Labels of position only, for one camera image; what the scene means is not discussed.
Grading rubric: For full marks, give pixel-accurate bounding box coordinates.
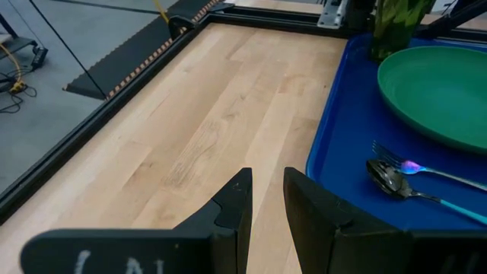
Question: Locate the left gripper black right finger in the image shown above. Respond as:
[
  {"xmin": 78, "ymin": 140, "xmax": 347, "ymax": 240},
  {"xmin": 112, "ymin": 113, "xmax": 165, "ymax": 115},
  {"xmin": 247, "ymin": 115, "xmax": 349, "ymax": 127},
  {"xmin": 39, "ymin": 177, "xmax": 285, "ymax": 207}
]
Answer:
[{"xmin": 283, "ymin": 166, "xmax": 487, "ymax": 274}]

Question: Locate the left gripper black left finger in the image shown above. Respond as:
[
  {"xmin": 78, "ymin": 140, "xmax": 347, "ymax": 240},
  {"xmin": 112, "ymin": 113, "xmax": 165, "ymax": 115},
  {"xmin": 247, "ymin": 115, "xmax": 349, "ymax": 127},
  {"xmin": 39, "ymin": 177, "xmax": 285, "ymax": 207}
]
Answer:
[{"xmin": 19, "ymin": 167, "xmax": 253, "ymax": 274}]

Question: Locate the spoon with teal handle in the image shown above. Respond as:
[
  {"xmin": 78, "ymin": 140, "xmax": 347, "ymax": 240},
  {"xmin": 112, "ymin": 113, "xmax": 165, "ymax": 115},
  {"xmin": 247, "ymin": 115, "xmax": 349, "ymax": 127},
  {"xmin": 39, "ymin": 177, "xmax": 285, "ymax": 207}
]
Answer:
[{"xmin": 365, "ymin": 158, "xmax": 487, "ymax": 225}]

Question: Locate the iridescent purple-teal fork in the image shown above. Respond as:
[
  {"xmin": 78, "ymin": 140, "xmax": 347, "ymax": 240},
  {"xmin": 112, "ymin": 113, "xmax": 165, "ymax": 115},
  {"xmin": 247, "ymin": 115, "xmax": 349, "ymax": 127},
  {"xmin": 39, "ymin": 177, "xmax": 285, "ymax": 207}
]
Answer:
[{"xmin": 371, "ymin": 139, "xmax": 487, "ymax": 192}]

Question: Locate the green plastic plate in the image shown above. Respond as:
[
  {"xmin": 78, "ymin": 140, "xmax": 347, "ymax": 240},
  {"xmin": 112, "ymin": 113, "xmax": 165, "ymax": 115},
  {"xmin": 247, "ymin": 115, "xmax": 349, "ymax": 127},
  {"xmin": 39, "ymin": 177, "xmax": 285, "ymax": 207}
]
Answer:
[{"xmin": 377, "ymin": 45, "xmax": 487, "ymax": 155}]

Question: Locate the green glass cup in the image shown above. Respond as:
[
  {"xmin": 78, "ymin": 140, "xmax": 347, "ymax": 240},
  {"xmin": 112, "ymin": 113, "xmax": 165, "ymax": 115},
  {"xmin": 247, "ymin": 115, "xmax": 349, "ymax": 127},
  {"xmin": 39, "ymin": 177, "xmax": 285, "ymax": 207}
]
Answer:
[{"xmin": 369, "ymin": 0, "xmax": 437, "ymax": 64}]

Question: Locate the blue plastic tray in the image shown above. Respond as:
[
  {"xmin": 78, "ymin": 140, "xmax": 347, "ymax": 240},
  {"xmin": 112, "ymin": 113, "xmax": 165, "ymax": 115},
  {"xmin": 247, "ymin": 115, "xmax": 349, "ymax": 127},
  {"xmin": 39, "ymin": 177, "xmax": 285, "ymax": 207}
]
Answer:
[{"xmin": 305, "ymin": 32, "xmax": 487, "ymax": 233}]

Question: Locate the black hazard-striped floor mat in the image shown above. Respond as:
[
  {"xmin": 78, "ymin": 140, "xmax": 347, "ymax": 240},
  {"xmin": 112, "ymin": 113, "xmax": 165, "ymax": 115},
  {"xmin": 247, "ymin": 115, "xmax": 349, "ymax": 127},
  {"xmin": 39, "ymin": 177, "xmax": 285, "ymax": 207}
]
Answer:
[{"xmin": 62, "ymin": 0, "xmax": 229, "ymax": 102}]

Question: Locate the black equipment stand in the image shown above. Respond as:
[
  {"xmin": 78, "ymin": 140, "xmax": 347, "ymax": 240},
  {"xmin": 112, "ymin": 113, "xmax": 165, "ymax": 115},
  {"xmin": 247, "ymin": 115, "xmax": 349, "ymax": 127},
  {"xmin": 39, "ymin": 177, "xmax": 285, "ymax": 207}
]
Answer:
[{"xmin": 0, "ymin": 13, "xmax": 49, "ymax": 72}]

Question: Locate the black aluminium table frame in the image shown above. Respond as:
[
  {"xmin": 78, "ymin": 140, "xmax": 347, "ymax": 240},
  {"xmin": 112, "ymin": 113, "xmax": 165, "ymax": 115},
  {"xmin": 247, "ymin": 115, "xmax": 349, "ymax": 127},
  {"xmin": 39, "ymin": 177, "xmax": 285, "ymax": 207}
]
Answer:
[{"xmin": 0, "ymin": 2, "xmax": 487, "ymax": 225}]

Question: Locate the hanging black cable with coil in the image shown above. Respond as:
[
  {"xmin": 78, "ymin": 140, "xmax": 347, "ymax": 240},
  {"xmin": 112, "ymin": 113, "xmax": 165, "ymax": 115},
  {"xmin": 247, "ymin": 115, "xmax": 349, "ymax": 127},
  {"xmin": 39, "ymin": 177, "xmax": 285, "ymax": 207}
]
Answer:
[{"xmin": 29, "ymin": 0, "xmax": 109, "ymax": 100}]

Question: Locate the silver metal bracket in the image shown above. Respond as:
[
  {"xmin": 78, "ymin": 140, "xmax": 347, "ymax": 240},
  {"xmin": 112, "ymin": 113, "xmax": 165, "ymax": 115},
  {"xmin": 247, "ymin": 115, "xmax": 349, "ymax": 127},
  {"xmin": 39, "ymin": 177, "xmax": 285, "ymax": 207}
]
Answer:
[{"xmin": 317, "ymin": 0, "xmax": 348, "ymax": 30}]

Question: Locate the hanging yellow cable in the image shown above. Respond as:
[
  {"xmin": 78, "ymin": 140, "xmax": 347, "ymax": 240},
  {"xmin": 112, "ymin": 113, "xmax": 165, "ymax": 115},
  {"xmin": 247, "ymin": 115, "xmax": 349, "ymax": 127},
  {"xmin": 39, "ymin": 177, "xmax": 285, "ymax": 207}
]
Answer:
[{"xmin": 151, "ymin": 0, "xmax": 171, "ymax": 24}]

